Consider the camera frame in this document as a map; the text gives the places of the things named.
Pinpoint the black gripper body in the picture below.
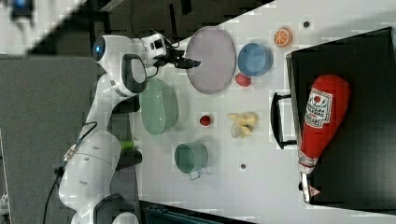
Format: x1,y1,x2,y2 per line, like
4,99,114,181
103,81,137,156
154,47,187,67

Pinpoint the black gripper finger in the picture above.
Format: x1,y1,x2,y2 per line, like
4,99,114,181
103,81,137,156
175,59,201,69

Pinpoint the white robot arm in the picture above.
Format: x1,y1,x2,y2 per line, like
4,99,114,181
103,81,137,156
56,33,201,224

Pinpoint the lavender round plate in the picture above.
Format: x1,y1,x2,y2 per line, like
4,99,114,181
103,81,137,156
186,26,236,94

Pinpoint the peeled yellow toy banana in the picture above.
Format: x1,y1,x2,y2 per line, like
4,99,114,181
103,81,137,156
227,112,259,138

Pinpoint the green colander bowl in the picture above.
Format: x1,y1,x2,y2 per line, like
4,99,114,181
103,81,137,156
139,77,178,135

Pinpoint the red toy strawberry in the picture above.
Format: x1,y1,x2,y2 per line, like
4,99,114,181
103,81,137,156
235,73,251,87

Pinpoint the small red toy tomato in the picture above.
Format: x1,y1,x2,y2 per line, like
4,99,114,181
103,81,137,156
200,116,211,126

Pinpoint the blue bowl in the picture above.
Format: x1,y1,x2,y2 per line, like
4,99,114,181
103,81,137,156
237,43,273,77

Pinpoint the orange slice toy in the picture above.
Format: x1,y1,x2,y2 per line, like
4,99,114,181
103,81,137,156
274,27,292,48

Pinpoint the red plush ketchup bottle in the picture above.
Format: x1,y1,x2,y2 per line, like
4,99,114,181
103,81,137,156
298,75,350,175

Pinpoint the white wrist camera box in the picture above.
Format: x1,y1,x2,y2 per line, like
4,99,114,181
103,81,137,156
142,34,166,66

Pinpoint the black cylinder mount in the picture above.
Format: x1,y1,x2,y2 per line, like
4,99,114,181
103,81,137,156
113,95,140,114

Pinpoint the green cup with handle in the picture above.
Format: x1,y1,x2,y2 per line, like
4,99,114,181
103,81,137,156
175,142,208,180

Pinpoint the black oven door handle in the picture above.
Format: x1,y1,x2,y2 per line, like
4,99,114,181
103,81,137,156
270,92,297,149

